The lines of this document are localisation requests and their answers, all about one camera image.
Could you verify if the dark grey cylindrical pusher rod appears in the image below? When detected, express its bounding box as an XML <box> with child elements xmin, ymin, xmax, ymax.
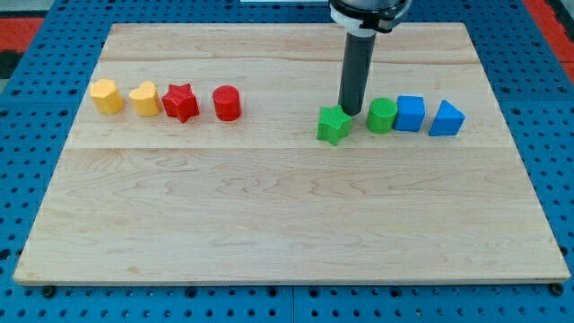
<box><xmin>338</xmin><ymin>33</ymin><xmax>376</xmax><ymax>116</ymax></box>

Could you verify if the green star block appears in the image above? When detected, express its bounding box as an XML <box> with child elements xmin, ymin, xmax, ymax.
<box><xmin>316</xmin><ymin>105</ymin><xmax>352</xmax><ymax>146</ymax></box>

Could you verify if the red star block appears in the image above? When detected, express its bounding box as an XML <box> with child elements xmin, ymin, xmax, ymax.
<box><xmin>161</xmin><ymin>83</ymin><xmax>200</xmax><ymax>123</ymax></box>

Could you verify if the green cylinder block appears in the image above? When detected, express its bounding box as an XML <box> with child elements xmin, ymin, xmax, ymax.
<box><xmin>366</xmin><ymin>98</ymin><xmax>398</xmax><ymax>134</ymax></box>

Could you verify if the blue cube block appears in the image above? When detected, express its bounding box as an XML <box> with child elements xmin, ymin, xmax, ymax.
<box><xmin>394</xmin><ymin>95</ymin><xmax>426</xmax><ymax>132</ymax></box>

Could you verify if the blue triangular prism block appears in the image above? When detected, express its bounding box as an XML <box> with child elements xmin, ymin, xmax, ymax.
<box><xmin>428</xmin><ymin>100</ymin><xmax>465</xmax><ymax>136</ymax></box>

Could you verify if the red cylinder block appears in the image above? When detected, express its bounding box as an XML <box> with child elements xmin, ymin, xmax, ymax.
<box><xmin>212</xmin><ymin>85</ymin><xmax>241</xmax><ymax>121</ymax></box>

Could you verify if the light wooden board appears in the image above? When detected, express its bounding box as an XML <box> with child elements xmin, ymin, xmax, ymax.
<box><xmin>13</xmin><ymin>22</ymin><xmax>570</xmax><ymax>286</ymax></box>

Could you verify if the yellow heart block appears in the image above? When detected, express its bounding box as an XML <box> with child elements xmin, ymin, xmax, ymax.
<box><xmin>129</xmin><ymin>81</ymin><xmax>161</xmax><ymax>117</ymax></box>

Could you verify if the yellow hexagon block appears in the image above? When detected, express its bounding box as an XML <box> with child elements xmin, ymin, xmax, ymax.
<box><xmin>89</xmin><ymin>79</ymin><xmax>124</xmax><ymax>114</ymax></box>

